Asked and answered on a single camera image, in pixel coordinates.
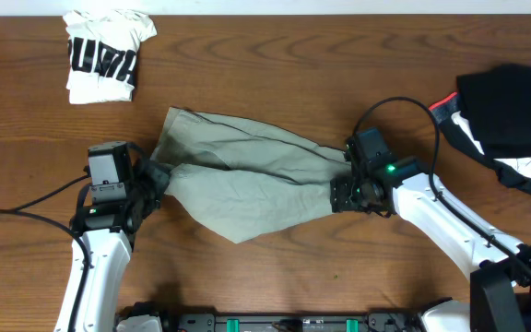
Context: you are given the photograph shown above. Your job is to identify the folded white Puma t-shirt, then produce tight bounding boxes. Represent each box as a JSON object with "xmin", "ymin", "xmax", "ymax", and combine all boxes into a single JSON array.
[{"xmin": 63, "ymin": 10, "xmax": 157, "ymax": 104}]

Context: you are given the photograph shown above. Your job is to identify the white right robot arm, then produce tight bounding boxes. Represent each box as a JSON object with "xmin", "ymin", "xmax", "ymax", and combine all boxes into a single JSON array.
[{"xmin": 330, "ymin": 158, "xmax": 531, "ymax": 332}]

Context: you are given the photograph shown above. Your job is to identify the olive green shorts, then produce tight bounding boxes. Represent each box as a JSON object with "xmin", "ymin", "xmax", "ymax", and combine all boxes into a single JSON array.
[{"xmin": 151, "ymin": 107, "xmax": 350, "ymax": 243}]

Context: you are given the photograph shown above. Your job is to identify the black garment pile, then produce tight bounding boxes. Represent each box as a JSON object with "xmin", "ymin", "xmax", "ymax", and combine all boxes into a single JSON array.
[{"xmin": 430, "ymin": 64, "xmax": 531, "ymax": 195}]

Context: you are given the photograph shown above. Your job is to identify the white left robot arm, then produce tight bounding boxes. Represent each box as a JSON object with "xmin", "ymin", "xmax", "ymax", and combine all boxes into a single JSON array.
[{"xmin": 54, "ymin": 160, "xmax": 170, "ymax": 331}]

